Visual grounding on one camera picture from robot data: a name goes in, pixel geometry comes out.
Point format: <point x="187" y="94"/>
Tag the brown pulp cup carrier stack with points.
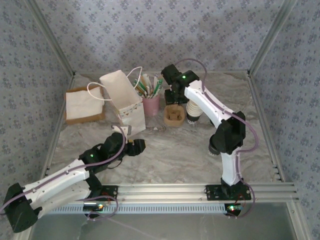
<point x="173" y="117"/>

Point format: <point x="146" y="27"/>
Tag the white paper cup stack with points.
<point x="193" y="112"/>

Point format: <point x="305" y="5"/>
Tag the white cartoon print paper bag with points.
<point x="120" y="87"/>

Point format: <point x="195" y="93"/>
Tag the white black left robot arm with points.
<point x="55" y="178"/>

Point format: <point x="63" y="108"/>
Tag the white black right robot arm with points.
<point x="212" y="105"/>

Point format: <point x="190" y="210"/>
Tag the green striped wrapped straw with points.
<point x="140" y="87"/>
<point x="159" y="86"/>

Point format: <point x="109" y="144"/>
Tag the small white paper scrap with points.
<point x="156" y="128"/>

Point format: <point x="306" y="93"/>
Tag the white wrapped straw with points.
<point x="155" y="83"/>

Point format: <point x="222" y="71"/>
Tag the pink plastic cup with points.
<point x="151" y="107"/>

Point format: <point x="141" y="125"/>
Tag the brown paper wrapped straw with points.
<point x="145" y="82"/>

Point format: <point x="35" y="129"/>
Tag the brown cardboard tray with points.
<point x="80" y="120"/>

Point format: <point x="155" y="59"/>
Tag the white napkin stack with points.
<point x="80" y="105"/>

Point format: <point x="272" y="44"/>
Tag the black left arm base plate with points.
<point x="112" y="191"/>

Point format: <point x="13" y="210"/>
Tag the long aluminium base rail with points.
<point x="162" y="192"/>

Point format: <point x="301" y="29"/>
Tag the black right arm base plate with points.
<point x="212" y="192"/>

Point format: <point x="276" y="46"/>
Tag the aluminium right table rail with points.
<point x="266" y="125"/>

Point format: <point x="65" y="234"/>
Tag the aluminium right frame post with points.
<point x="270" y="37"/>

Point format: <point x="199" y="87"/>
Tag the aluminium frame post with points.
<point x="54" y="37"/>
<point x="270" y="37"/>

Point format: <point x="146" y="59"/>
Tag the aluminium left frame post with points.
<point x="54" y="37"/>

